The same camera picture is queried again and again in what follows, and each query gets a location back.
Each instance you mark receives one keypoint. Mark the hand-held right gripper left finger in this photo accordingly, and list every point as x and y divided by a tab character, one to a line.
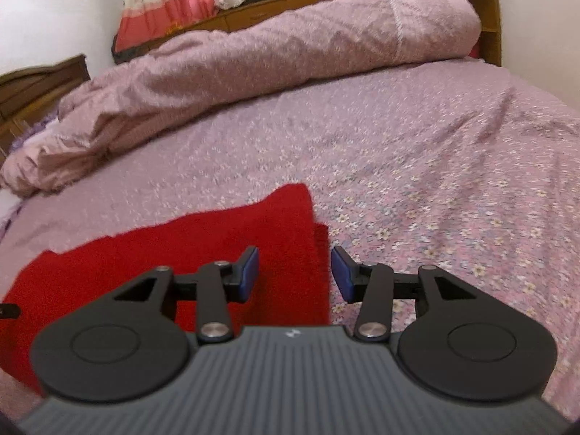
249	276

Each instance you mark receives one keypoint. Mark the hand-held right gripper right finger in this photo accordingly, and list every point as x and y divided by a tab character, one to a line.
342	274

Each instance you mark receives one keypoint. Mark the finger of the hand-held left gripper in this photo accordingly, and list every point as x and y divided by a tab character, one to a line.
9	311

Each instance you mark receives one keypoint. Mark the red knitted sweater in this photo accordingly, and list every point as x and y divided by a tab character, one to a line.
181	244

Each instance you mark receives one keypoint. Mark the pink floral bed sheet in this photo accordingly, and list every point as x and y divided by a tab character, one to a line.
430	167

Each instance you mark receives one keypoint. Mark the lilac frilly cloth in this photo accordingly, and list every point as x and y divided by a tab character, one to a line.
34	129

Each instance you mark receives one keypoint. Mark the pink floral rolled duvet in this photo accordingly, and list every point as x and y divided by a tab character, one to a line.
249	63

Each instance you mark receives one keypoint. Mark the dark wooden cabinet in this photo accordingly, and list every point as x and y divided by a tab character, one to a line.
36	86

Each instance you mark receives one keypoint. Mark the red box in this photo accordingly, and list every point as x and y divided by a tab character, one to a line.
474	50

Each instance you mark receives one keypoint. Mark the cream and red curtain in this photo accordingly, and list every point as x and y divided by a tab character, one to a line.
154	4

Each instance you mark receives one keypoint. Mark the wooden headboard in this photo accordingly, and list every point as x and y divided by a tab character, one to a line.
488	22

